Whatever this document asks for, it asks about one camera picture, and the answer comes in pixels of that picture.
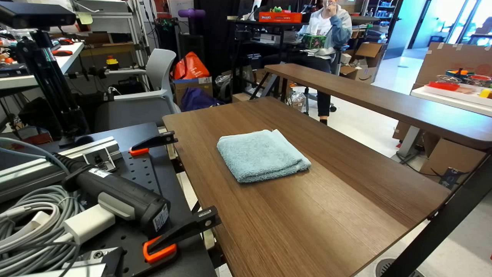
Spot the light blue towel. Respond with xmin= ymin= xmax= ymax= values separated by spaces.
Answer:
xmin=216 ymin=127 xmax=312 ymax=186

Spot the dark blue bag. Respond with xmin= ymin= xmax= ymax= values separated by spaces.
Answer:
xmin=180 ymin=86 xmax=220 ymax=112

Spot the orange bag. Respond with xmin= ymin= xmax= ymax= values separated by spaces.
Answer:
xmin=171 ymin=50 xmax=212 ymax=81

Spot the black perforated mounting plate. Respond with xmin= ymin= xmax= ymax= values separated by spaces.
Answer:
xmin=30 ymin=121 xmax=220 ymax=277

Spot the grey office chair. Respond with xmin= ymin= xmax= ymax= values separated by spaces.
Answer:
xmin=94 ymin=47 xmax=182 ymax=132

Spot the orange storage bin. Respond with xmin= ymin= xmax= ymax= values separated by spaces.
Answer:
xmin=257 ymin=10 xmax=305 ymax=24

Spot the person in denim jacket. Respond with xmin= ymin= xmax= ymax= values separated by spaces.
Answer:
xmin=302 ymin=0 xmax=354 ymax=126

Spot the wooden side table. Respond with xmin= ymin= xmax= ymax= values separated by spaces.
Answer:
xmin=263 ymin=61 xmax=492 ymax=166

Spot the open cardboard box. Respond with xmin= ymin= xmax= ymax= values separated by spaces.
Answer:
xmin=340 ymin=40 xmax=386 ymax=83

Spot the white power adapter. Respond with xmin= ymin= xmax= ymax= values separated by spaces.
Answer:
xmin=63 ymin=203 xmax=117 ymax=244

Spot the white work table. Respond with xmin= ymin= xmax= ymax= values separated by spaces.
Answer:
xmin=0 ymin=40 xmax=86 ymax=92

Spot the red plastic part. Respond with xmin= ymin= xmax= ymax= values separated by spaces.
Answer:
xmin=429 ymin=77 xmax=462 ymax=92

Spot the cardboard box under table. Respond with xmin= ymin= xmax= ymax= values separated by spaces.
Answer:
xmin=419 ymin=137 xmax=488 ymax=181

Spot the white board with parts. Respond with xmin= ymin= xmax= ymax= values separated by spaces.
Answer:
xmin=411 ymin=81 xmax=492 ymax=118

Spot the large cardboard sheet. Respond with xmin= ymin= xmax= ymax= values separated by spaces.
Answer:
xmin=412 ymin=43 xmax=492 ymax=90

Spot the short black orange-handled clamp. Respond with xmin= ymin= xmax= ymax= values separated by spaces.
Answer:
xmin=128 ymin=130 xmax=180 ymax=158

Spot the long black orange-handled clamp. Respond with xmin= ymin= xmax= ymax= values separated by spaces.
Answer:
xmin=142 ymin=206 xmax=223 ymax=266

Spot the black camera tripod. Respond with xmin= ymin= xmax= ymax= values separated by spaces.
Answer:
xmin=14 ymin=27 xmax=91 ymax=143

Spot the black table frame bar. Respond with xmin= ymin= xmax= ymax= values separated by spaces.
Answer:
xmin=382 ymin=155 xmax=492 ymax=277

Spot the aluminium extrusion rail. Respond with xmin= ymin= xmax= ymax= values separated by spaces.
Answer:
xmin=0 ymin=135 xmax=122 ymax=194

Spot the grey cable bundle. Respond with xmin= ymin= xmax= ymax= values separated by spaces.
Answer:
xmin=0 ymin=135 xmax=86 ymax=277

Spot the black camera on tripod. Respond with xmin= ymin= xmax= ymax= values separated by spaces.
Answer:
xmin=0 ymin=0 xmax=79 ymax=29

